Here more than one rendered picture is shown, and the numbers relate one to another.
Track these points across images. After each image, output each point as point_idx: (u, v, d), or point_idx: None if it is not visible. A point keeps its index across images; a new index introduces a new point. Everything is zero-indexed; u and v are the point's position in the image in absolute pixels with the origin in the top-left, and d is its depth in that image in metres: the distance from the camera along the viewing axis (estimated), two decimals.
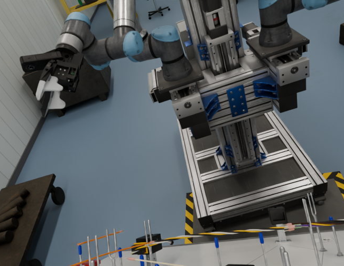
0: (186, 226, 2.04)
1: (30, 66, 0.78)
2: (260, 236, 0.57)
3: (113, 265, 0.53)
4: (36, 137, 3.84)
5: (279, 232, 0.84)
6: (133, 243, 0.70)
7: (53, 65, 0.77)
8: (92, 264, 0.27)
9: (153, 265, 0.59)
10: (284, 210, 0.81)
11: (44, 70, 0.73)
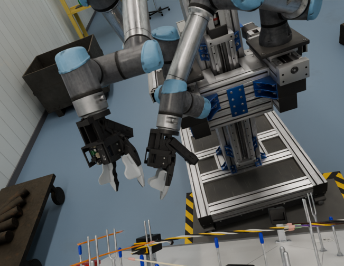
0: (186, 226, 2.04)
1: None
2: (260, 236, 0.57)
3: (113, 265, 0.53)
4: (36, 137, 3.84)
5: (279, 232, 0.84)
6: (133, 243, 0.70)
7: None
8: (92, 264, 0.27)
9: (153, 265, 0.59)
10: (284, 210, 0.81)
11: None
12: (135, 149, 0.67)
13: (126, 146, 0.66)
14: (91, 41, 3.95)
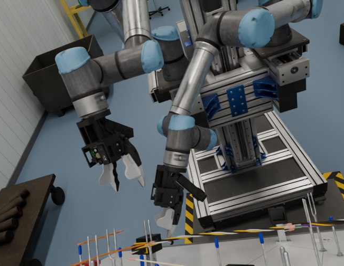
0: (186, 226, 2.04)
1: None
2: (260, 236, 0.57)
3: (113, 265, 0.53)
4: (36, 137, 3.84)
5: (279, 232, 0.84)
6: (133, 243, 0.70)
7: None
8: (92, 264, 0.27)
9: (153, 265, 0.59)
10: (284, 210, 0.81)
11: None
12: (135, 149, 0.67)
13: (127, 146, 0.66)
14: (91, 41, 3.95)
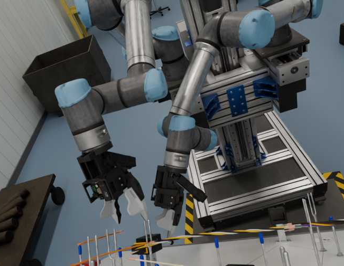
0: (186, 226, 2.04)
1: None
2: (260, 236, 0.57)
3: (113, 265, 0.53)
4: (36, 137, 3.84)
5: (279, 232, 0.84)
6: (133, 243, 0.70)
7: None
8: (92, 264, 0.27)
9: (153, 265, 0.59)
10: (284, 210, 0.81)
11: None
12: (138, 183, 0.65)
13: (129, 180, 0.64)
14: (91, 41, 3.95)
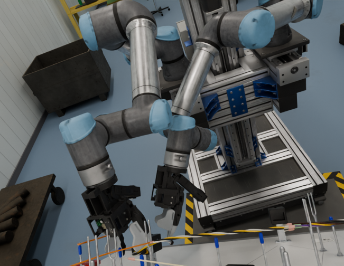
0: (186, 226, 2.04)
1: (128, 198, 0.71)
2: (260, 236, 0.57)
3: (113, 265, 0.53)
4: (36, 137, 3.84)
5: (279, 232, 0.84)
6: None
7: None
8: (92, 264, 0.27)
9: (153, 265, 0.59)
10: (284, 210, 0.81)
11: None
12: (142, 216, 0.64)
13: (134, 214, 0.63)
14: None
